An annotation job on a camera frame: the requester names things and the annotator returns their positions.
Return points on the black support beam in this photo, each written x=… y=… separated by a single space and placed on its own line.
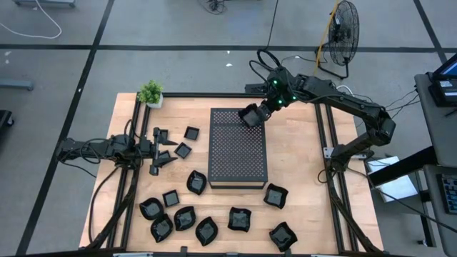
x=403 y=166

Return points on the black wavy square plate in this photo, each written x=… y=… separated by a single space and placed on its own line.
x=276 y=196
x=239 y=219
x=250 y=118
x=283 y=236

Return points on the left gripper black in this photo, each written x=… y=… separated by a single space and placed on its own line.
x=156 y=150

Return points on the black perforated tray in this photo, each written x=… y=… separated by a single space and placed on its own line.
x=254 y=88

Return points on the grey floor bar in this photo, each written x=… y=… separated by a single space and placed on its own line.
x=16 y=85

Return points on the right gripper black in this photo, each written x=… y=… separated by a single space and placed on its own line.
x=270 y=109

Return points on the black laptop with screen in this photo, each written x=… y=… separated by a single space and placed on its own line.
x=444 y=89

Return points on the black keypad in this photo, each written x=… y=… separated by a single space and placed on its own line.
x=450 y=194

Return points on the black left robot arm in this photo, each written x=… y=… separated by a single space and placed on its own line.
x=100 y=148

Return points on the green plant in white pot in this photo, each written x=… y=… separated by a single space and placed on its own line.
x=151 y=93

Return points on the silver metal bracket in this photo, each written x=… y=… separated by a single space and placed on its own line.
x=327 y=152

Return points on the grey desk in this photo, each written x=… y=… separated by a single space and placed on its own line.
x=439 y=132
x=437 y=228

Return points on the black floor fan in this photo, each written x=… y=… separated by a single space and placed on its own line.
x=343 y=34

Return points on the white box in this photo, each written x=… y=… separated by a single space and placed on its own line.
x=396 y=187

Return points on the black floor object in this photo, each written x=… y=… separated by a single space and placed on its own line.
x=4 y=119

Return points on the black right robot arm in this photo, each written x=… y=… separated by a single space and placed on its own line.
x=342 y=96

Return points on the black leaf-shaped plate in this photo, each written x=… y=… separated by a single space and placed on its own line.
x=184 y=218
x=151 y=209
x=196 y=182
x=206 y=231
x=161 y=228

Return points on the small black square plate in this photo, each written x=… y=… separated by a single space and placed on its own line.
x=164 y=132
x=171 y=198
x=191 y=133
x=165 y=154
x=183 y=150

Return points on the black perforated metal shelf riser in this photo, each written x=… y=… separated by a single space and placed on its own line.
x=237 y=157

